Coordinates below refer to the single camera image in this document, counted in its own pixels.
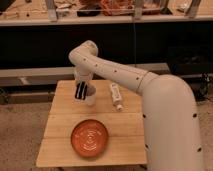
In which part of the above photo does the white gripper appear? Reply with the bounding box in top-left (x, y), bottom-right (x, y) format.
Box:
top-left (74, 67), bottom-right (93, 100)

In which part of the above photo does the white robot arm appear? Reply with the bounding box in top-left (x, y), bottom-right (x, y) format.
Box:
top-left (69, 40), bottom-right (205, 171)

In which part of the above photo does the white ceramic cup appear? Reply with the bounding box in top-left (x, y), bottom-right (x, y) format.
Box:
top-left (85, 85), bottom-right (96, 106)

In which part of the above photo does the white plastic bottle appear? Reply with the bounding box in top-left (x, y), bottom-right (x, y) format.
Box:
top-left (110, 83), bottom-right (123, 111)

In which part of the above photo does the wooden table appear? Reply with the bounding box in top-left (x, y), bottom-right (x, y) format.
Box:
top-left (36, 80), bottom-right (146, 167)

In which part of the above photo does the orange round plate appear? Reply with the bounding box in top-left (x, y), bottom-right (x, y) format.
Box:
top-left (70, 119), bottom-right (109, 158)

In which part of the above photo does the long workbench shelf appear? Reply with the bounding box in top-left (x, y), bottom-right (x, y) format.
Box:
top-left (0, 0), bottom-right (213, 27)

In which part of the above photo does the black vertical cable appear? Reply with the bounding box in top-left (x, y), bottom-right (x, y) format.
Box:
top-left (133, 19), bottom-right (138, 69)

